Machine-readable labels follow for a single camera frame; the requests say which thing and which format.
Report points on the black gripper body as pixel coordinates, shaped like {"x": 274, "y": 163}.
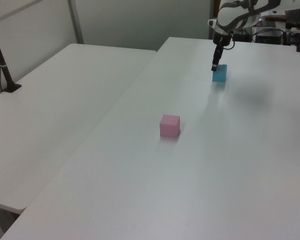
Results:
{"x": 219, "y": 39}

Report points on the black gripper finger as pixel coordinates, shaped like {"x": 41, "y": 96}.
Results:
{"x": 217, "y": 56}

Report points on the blue cube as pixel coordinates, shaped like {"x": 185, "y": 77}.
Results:
{"x": 221, "y": 75}

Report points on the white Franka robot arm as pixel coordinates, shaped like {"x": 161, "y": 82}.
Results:
{"x": 230, "y": 15}

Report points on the pink cube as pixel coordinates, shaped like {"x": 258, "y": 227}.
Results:
{"x": 168, "y": 127}

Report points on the small black box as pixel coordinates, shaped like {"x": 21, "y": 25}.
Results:
{"x": 241, "y": 37}

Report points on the black electronics box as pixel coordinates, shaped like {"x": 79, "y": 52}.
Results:
{"x": 268, "y": 37}

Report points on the brown wooden bar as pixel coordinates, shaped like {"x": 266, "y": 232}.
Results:
{"x": 273, "y": 18}

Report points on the white side table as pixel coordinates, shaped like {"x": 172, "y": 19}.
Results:
{"x": 52, "y": 112}

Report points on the grey metal frame post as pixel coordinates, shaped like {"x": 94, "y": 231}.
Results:
{"x": 75, "y": 22}

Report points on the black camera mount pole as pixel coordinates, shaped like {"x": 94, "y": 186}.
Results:
{"x": 3, "y": 67}

